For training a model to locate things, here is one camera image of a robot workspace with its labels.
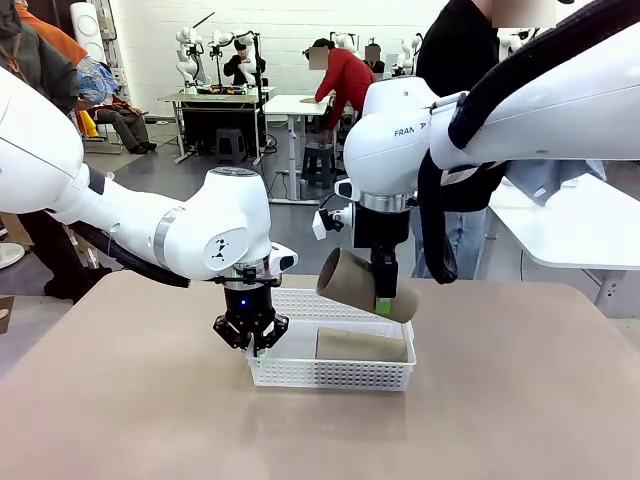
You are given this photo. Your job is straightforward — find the white tower appliance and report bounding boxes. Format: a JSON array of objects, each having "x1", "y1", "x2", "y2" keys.
[{"x1": 69, "y1": 1, "x2": 109, "y2": 65}]

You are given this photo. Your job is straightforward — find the blue patterned shirt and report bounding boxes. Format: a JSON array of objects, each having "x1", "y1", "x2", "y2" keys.
[{"x1": 74, "y1": 53, "x2": 122, "y2": 107}]

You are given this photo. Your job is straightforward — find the brown cardboard piece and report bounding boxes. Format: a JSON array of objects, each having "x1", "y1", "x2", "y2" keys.
[{"x1": 0, "y1": 295, "x2": 15, "y2": 336}]

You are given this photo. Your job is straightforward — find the black stand pole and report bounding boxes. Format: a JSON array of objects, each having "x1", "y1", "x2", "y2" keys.
[{"x1": 249, "y1": 30, "x2": 269, "y2": 166}]

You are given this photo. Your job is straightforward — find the white desk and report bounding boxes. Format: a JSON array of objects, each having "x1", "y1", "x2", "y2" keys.
[{"x1": 262, "y1": 93, "x2": 335, "y2": 206}]

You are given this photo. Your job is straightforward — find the white perforated plastic basket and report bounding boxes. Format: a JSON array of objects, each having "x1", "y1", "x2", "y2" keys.
[{"x1": 244, "y1": 287, "x2": 418, "y2": 394}]

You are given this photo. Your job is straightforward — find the mannequin in orange garment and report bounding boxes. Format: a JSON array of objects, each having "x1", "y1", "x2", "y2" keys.
[{"x1": 14, "y1": 0, "x2": 99, "y2": 139}]

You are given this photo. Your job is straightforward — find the mannequin in green puffer jacket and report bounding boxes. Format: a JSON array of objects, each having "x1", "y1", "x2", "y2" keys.
[{"x1": 0, "y1": 0, "x2": 114, "y2": 304}]

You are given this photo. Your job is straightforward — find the desk with black panel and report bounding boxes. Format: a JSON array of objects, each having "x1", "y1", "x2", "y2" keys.
[{"x1": 157, "y1": 85, "x2": 277, "y2": 167}]

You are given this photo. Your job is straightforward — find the person in red jacket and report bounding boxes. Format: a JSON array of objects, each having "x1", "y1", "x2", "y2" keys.
[{"x1": 313, "y1": 38, "x2": 377, "y2": 150}]

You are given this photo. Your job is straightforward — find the dark grey plastic stool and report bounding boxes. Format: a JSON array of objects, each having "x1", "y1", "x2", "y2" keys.
[
  {"x1": 300, "y1": 143, "x2": 337, "y2": 190},
  {"x1": 214, "y1": 127, "x2": 249, "y2": 165}
]

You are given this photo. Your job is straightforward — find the person in black sweater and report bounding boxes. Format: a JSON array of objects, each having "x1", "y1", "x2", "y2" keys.
[{"x1": 409, "y1": 0, "x2": 559, "y2": 281}]

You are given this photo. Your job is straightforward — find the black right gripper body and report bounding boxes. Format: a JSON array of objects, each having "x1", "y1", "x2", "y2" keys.
[{"x1": 352, "y1": 202, "x2": 413, "y2": 266}]

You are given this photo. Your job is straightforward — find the seated person in black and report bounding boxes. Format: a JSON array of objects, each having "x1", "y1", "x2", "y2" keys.
[{"x1": 223, "y1": 38, "x2": 269, "y2": 87}]

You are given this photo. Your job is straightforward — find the seated person on chair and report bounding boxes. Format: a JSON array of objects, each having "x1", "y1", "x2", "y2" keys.
[{"x1": 93, "y1": 92, "x2": 159, "y2": 155}]

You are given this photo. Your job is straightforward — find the black fabric cable sleeve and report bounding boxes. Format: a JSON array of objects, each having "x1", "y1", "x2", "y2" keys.
[
  {"x1": 67, "y1": 219, "x2": 192, "y2": 290},
  {"x1": 416, "y1": 9, "x2": 624, "y2": 286}
]

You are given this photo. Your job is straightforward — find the grey folded cloth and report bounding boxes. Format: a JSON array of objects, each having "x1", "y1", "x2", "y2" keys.
[{"x1": 503, "y1": 159, "x2": 607, "y2": 207}]

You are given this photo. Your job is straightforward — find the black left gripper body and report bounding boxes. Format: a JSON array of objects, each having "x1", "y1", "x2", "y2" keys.
[{"x1": 222, "y1": 279, "x2": 277, "y2": 339}]

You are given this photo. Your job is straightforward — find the cardboard tube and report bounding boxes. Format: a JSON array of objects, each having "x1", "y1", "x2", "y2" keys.
[{"x1": 315, "y1": 247, "x2": 420, "y2": 322}]

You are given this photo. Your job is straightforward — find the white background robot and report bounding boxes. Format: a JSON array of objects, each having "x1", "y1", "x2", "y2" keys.
[
  {"x1": 499, "y1": 27, "x2": 542, "y2": 57},
  {"x1": 333, "y1": 32, "x2": 362, "y2": 56},
  {"x1": 174, "y1": 22, "x2": 212, "y2": 95},
  {"x1": 208, "y1": 27, "x2": 239, "y2": 91},
  {"x1": 397, "y1": 32, "x2": 425, "y2": 77}
]

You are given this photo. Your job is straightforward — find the white side table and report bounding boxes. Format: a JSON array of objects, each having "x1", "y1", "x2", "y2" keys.
[{"x1": 485, "y1": 167, "x2": 640, "y2": 320}]

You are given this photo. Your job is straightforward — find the distant person in dark top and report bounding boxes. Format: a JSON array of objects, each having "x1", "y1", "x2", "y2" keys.
[{"x1": 363, "y1": 43, "x2": 387, "y2": 75}]

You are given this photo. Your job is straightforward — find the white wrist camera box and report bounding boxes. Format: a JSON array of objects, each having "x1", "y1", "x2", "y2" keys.
[{"x1": 312, "y1": 206, "x2": 352, "y2": 242}]

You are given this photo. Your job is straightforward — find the white round fan base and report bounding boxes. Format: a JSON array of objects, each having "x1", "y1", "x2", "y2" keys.
[{"x1": 0, "y1": 241, "x2": 27, "y2": 272}]

